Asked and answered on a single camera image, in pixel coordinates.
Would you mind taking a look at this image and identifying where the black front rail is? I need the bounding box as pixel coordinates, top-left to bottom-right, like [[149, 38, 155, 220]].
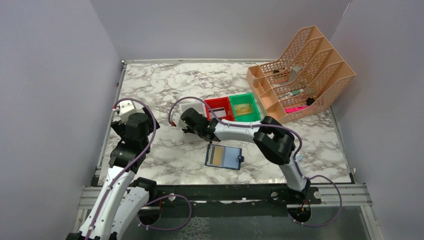
[[138, 183, 322, 220]]

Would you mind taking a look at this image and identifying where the white grey card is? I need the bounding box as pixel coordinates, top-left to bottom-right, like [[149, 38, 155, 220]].
[[209, 107, 228, 120]]

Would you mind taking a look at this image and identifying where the gold card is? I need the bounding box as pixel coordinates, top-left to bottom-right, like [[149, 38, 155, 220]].
[[210, 146, 224, 166], [234, 103, 252, 116]]

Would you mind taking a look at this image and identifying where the peach desk organizer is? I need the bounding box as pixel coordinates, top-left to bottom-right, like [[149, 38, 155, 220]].
[[246, 25, 356, 124]]

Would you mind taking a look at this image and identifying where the white plastic bin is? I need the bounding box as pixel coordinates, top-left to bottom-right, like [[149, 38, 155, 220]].
[[179, 101, 206, 143]]

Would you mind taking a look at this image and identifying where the grey eraser block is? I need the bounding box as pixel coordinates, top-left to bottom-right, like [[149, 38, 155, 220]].
[[288, 64, 304, 83]]

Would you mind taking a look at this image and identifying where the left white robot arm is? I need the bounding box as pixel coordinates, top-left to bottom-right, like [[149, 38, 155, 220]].
[[66, 110, 159, 240]]

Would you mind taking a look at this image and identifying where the navy blue card holder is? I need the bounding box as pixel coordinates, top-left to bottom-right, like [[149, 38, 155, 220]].
[[204, 144, 245, 170]]

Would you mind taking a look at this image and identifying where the green capped marker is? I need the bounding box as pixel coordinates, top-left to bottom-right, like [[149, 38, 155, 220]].
[[278, 88, 304, 100]]

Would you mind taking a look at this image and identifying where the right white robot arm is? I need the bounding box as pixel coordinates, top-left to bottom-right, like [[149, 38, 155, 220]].
[[171, 108, 311, 194]]

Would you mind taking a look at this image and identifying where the black binder clip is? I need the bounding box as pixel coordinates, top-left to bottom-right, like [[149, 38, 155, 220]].
[[306, 97, 316, 106]]

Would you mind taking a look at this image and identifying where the red plastic bin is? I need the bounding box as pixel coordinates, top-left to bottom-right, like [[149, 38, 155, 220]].
[[204, 96, 235, 121]]

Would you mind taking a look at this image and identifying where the green plastic bin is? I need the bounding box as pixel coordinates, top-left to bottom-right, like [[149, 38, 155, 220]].
[[229, 93, 261, 122]]

